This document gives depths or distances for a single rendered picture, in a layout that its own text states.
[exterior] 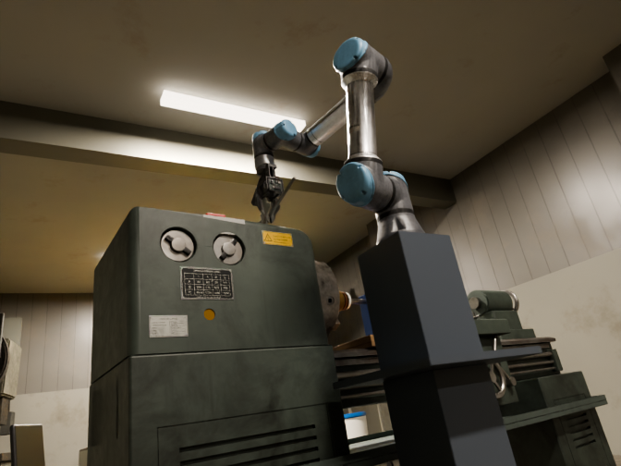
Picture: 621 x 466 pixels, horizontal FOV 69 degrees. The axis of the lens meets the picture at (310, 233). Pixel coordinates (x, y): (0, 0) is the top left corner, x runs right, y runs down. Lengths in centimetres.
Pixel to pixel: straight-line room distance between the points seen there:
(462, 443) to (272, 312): 59
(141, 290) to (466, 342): 84
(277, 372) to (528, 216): 414
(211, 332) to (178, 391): 17
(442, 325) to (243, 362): 53
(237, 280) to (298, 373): 31
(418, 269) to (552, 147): 397
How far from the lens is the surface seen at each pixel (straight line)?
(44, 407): 795
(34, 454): 423
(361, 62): 147
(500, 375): 196
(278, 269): 139
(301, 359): 135
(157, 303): 121
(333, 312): 163
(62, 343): 810
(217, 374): 122
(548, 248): 499
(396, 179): 142
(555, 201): 500
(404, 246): 125
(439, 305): 126
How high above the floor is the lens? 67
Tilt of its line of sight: 22 degrees up
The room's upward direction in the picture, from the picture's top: 9 degrees counter-clockwise
